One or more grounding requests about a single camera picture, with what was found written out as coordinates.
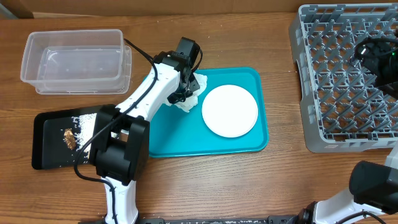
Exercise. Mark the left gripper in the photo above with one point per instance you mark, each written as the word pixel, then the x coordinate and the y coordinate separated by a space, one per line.
pixel 175 96

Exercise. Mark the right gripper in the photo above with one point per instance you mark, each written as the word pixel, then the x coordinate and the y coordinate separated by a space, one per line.
pixel 374 49

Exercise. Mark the white napkin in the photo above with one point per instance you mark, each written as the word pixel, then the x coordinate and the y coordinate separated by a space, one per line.
pixel 192 101

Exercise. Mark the large white dinner plate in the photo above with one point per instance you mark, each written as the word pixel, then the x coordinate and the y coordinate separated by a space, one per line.
pixel 229 111

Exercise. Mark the brown food scrap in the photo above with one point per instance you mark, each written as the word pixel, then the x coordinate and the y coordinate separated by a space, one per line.
pixel 69 139

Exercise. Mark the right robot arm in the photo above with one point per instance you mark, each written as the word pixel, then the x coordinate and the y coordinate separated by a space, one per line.
pixel 372 189

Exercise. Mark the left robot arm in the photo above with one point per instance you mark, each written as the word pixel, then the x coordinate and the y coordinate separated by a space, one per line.
pixel 120 142

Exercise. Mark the grey dishwasher rack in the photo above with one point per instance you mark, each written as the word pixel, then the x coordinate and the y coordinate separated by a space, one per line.
pixel 342 110

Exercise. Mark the teal serving tray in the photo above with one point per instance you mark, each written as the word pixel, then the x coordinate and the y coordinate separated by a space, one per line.
pixel 175 133

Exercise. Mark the clear plastic storage bin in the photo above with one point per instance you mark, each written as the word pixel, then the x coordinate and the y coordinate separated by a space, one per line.
pixel 77 62

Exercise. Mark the pile of white rice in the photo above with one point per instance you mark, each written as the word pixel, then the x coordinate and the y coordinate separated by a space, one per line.
pixel 82 127

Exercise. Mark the black plastic tray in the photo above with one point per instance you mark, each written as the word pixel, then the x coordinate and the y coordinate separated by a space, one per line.
pixel 48 148

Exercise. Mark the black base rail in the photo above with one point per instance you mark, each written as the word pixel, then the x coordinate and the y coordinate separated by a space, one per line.
pixel 273 219

